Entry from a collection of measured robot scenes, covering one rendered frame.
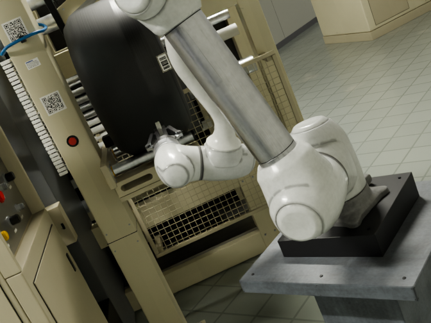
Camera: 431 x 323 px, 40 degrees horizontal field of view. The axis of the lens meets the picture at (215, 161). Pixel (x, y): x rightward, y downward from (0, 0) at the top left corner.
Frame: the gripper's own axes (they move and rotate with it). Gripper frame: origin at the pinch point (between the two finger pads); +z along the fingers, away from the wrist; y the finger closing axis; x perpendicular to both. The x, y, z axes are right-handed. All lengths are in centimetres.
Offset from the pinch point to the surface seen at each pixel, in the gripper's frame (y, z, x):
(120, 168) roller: 20.2, 18.3, 14.6
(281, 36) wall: -205, 655, 181
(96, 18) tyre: 4.4, 24.7, -38.1
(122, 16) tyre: -4.0, 20.9, -35.8
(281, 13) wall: -222, 676, 155
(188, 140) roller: -7.5, 18.2, 15.3
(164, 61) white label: -10.9, 10.8, -17.7
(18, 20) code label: 31, 35, -47
